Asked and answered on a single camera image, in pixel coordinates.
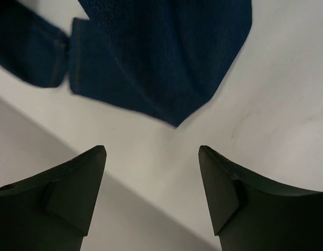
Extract dark blue denim trousers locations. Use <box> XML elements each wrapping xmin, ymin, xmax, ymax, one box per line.
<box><xmin>0</xmin><ymin>1</ymin><xmax>252</xmax><ymax>127</ymax></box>

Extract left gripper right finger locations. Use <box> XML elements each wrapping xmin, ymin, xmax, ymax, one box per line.
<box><xmin>198</xmin><ymin>146</ymin><xmax>323</xmax><ymax>250</ymax></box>

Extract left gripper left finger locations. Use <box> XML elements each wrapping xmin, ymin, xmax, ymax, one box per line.
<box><xmin>0</xmin><ymin>145</ymin><xmax>106</xmax><ymax>250</ymax></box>

